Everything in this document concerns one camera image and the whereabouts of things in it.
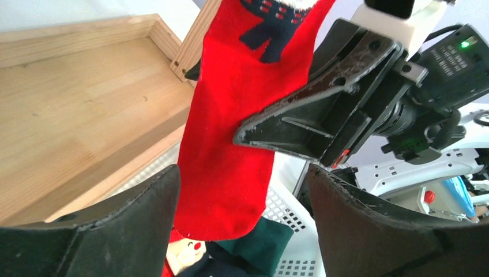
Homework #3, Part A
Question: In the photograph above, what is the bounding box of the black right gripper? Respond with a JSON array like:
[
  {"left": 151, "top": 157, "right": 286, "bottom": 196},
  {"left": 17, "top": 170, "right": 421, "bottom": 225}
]
[{"left": 234, "top": 18, "right": 488, "bottom": 167}]

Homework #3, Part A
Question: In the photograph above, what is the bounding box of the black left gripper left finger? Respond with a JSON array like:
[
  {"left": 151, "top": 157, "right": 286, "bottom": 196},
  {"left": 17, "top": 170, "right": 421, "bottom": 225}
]
[{"left": 1, "top": 164, "right": 180, "bottom": 276}]

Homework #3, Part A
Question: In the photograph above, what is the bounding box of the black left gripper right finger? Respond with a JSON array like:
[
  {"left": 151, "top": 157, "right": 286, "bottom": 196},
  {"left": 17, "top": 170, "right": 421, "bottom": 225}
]
[{"left": 306, "top": 164, "right": 488, "bottom": 276}]

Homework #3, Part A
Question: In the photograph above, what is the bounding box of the white perforated plastic basket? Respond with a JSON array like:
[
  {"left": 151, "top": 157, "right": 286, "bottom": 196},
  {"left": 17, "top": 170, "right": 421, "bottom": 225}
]
[{"left": 111, "top": 141, "right": 328, "bottom": 277}]

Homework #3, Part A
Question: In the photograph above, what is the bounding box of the red sock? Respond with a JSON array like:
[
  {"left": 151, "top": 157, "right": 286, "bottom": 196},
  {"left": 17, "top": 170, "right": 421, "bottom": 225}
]
[{"left": 174, "top": 0, "right": 333, "bottom": 241}]

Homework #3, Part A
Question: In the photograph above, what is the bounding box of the dark green sock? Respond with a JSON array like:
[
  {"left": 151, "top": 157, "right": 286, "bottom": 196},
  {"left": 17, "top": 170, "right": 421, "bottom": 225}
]
[{"left": 217, "top": 218, "right": 294, "bottom": 276}]

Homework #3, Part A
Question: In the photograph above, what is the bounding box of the dark printed sock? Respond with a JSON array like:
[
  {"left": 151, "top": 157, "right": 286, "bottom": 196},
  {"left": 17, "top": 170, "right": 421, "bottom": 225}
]
[{"left": 162, "top": 228, "right": 253, "bottom": 277}]

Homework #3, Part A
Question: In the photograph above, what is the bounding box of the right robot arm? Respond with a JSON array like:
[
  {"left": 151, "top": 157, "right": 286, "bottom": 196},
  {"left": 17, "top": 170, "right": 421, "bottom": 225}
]
[{"left": 234, "top": 19, "right": 488, "bottom": 198}]

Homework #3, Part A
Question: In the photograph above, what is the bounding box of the wooden hanger stand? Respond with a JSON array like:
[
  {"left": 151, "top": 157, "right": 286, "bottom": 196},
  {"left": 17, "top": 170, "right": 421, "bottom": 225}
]
[{"left": 1, "top": 1, "right": 220, "bottom": 226}]

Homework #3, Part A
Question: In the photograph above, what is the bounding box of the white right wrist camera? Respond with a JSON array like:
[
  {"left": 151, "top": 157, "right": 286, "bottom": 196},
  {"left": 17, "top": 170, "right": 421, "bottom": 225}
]
[{"left": 350, "top": 1, "right": 457, "bottom": 61}]

